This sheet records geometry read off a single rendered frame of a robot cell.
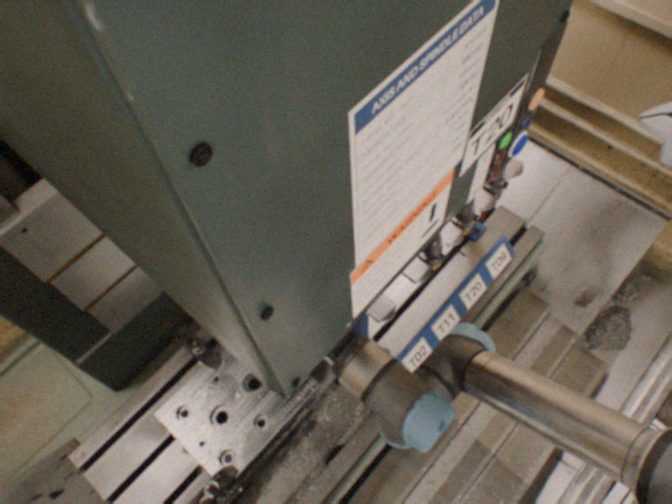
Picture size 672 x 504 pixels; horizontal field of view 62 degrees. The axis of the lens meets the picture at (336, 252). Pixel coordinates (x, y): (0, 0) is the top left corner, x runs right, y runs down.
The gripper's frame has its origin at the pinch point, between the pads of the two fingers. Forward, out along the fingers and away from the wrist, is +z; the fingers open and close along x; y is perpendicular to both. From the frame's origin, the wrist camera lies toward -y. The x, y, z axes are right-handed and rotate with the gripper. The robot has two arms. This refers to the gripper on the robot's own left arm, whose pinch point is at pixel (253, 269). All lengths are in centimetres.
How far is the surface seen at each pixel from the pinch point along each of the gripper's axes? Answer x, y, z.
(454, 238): 37.8, 25.5, -14.1
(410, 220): 7.4, -28.0, -21.1
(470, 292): 43, 53, -20
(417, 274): 26.5, 25.6, -13.4
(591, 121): 101, 44, -17
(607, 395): 55, 79, -62
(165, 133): -11, -58, -20
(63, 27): -12, -63, -19
